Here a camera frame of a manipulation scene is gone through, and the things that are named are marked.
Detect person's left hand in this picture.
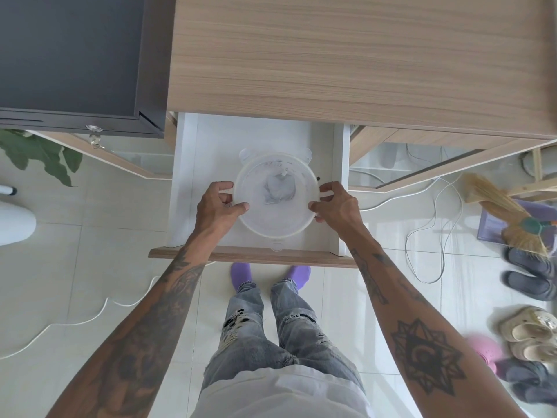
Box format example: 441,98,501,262
193,181,251,242

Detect person's right hand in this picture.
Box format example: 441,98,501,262
308,181,364,242

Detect translucent round lidded container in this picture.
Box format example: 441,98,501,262
220,148,335,253

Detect person's left forearm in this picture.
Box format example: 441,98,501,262
46,230,229,418

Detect person's right forearm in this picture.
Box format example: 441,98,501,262
336,222,541,418

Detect grey item inside container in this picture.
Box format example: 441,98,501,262
263,172,298,205

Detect white drawer with wooden front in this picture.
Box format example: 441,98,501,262
149,111,359,269

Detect person's purple left sock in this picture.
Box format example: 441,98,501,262
230,262,254,293

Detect person's purple sock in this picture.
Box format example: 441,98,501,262
230,262,254,293
285,265,312,292

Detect person's purple right sock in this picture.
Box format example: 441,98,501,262
285,265,312,292

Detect ripped blue jeans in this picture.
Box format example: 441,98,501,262
200,277,366,393

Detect light wooden cabinet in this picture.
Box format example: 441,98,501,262
26,0,557,194

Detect silver keys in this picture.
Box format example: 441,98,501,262
86,125,106,149

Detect lavender dustpan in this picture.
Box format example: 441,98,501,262
476,199,557,249

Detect straw broom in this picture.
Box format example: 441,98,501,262
461,172,551,257

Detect white shirt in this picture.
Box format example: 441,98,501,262
189,365,376,418

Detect green leafy plant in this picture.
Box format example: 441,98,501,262
0,129,84,188

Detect dark grey slipper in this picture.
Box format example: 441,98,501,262
505,246,557,278
502,271,557,302

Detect pink clog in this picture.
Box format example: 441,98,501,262
464,335,505,375

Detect light wooden rack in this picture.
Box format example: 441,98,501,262
507,145,557,201

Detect white rounded appliance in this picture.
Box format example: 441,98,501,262
0,184,37,247

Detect dark grey metal box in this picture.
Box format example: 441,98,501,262
0,0,177,140

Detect beige clog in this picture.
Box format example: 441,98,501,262
509,333,557,363
499,306,557,343

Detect grey slide sandal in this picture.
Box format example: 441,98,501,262
511,375,557,406
495,358,551,384

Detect white cable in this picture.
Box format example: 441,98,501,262
0,275,162,360
348,143,463,284

